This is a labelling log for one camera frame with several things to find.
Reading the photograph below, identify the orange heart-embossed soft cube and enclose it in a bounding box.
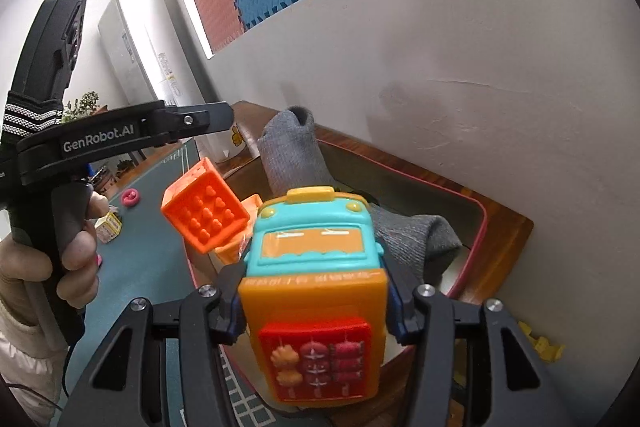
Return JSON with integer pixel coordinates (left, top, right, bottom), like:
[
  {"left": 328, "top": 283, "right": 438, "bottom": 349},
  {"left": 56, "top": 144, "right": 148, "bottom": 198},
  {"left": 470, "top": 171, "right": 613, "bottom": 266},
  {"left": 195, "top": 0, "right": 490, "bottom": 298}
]
[{"left": 161, "top": 158, "right": 251, "bottom": 255}]

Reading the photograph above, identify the dark wire basket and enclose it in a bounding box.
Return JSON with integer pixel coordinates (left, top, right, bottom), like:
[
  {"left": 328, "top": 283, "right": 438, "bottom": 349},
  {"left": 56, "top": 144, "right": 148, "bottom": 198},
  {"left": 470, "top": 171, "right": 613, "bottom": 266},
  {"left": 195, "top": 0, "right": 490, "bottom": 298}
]
[{"left": 90, "top": 163, "right": 119, "bottom": 194}]

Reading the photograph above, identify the red tin container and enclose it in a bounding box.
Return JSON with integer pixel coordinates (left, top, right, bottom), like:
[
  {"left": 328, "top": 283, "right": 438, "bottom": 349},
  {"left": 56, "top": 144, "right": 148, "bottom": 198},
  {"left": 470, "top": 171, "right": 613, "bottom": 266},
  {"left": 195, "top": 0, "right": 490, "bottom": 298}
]
[{"left": 182, "top": 134, "right": 489, "bottom": 415}]

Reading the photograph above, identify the small yellow white cube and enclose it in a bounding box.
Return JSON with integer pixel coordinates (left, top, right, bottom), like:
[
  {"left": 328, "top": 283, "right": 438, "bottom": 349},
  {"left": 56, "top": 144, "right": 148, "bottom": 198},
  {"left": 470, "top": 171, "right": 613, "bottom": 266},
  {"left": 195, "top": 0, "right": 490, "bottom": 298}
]
[{"left": 95, "top": 212, "right": 124, "bottom": 244}]

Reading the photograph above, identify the white mug with yellow print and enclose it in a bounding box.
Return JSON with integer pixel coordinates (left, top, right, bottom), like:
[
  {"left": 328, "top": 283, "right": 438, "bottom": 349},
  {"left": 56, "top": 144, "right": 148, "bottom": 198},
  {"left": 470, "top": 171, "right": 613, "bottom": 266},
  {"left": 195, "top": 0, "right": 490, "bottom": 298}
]
[{"left": 215, "top": 124, "right": 261, "bottom": 162}]

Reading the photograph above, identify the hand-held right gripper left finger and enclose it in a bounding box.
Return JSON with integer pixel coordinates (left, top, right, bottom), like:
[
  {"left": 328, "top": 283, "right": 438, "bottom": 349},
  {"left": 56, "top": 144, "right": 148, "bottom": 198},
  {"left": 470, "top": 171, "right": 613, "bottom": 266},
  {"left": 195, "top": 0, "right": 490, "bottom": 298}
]
[{"left": 55, "top": 257, "right": 251, "bottom": 427}]

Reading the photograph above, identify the person's left hand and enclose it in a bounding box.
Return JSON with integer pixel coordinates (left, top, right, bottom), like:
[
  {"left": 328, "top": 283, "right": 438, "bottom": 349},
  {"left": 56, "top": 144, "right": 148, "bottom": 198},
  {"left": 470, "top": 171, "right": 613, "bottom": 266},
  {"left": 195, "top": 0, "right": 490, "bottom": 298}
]
[{"left": 0, "top": 192, "right": 109, "bottom": 325}]

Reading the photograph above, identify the black cable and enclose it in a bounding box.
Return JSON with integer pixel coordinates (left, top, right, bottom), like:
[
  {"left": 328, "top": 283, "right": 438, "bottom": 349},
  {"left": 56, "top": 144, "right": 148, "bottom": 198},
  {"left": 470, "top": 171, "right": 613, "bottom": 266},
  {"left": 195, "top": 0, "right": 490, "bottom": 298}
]
[{"left": 59, "top": 336, "right": 77, "bottom": 404}]

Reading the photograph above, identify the person's left forearm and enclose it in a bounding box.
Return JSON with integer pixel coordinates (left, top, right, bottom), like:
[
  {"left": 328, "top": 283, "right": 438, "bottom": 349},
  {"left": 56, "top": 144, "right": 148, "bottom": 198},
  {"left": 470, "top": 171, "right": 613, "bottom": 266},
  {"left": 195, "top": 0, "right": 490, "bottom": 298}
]
[{"left": 0, "top": 297, "right": 69, "bottom": 427}]

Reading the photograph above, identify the yellow plastic piece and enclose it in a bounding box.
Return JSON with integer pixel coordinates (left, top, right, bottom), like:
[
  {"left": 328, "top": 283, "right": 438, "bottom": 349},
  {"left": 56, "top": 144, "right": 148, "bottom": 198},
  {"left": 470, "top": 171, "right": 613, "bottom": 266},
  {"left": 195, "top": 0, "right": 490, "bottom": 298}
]
[{"left": 517, "top": 321, "right": 566, "bottom": 363}]

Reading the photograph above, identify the white standing air conditioner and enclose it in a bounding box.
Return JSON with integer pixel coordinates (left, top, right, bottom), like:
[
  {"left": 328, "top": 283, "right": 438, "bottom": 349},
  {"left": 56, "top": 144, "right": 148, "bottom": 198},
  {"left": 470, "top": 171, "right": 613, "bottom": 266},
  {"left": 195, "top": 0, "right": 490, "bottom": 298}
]
[{"left": 97, "top": 0, "right": 221, "bottom": 108}]

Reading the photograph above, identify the large-pot bonsai plant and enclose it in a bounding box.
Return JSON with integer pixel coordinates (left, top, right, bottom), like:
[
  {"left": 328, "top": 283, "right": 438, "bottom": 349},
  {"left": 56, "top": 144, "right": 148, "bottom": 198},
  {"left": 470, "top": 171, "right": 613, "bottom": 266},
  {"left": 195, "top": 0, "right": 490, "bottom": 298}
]
[{"left": 62, "top": 91, "right": 102, "bottom": 124}]

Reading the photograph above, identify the orange and teal toy bus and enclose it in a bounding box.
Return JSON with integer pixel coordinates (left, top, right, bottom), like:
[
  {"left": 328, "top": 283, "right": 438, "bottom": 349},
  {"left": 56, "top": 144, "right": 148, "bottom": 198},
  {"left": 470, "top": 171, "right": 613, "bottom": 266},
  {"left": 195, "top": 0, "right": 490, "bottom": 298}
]
[{"left": 237, "top": 187, "right": 391, "bottom": 408}]

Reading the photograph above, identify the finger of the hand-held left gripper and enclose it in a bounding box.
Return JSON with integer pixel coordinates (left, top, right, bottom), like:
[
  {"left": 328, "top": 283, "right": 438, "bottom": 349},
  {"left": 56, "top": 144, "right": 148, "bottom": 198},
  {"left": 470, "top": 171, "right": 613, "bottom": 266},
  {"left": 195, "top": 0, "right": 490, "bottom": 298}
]
[{"left": 162, "top": 102, "right": 234, "bottom": 140}]

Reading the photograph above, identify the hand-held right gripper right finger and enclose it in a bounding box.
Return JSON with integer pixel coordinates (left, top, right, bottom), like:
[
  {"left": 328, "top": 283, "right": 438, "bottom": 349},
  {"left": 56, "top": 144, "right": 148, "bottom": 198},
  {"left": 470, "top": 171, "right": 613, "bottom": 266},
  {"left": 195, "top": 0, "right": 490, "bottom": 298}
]
[{"left": 382, "top": 257, "right": 576, "bottom": 427}]

